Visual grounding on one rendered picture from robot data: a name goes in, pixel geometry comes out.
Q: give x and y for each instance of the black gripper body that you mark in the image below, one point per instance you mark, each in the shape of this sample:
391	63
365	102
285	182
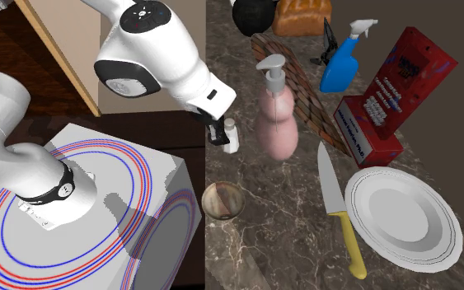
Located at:
206	116

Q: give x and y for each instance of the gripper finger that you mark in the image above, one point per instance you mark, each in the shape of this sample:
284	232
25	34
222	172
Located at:
211	138
225	135

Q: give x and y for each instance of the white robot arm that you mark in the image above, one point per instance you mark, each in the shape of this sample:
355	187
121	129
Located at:
167	60

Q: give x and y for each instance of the small white shaker bottle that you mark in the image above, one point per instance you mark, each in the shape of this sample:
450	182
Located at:
232	140

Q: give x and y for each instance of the pink soap pump dispenser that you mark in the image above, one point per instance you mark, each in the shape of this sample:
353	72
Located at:
277	132

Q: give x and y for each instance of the small brown bowl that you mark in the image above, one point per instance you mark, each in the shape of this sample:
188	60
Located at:
223	201

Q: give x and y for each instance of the brown patterned board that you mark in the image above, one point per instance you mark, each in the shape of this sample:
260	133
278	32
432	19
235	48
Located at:
316	108

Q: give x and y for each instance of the black ball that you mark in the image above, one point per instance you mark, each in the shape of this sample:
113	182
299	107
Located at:
253	16

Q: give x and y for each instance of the blue spray bottle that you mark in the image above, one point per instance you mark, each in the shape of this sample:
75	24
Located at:
338	70

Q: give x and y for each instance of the brown bread loaf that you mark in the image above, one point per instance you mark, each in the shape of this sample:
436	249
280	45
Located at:
302	18

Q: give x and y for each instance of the black spiky figure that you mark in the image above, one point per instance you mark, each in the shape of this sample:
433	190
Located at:
330	46

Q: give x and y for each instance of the white ringed robot stand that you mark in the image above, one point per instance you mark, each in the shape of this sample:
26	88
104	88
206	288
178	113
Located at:
75	241

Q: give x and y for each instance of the red book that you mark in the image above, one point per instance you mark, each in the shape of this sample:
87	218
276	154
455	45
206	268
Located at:
408	80

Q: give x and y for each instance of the white plate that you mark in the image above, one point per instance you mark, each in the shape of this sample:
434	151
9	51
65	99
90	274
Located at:
404	219

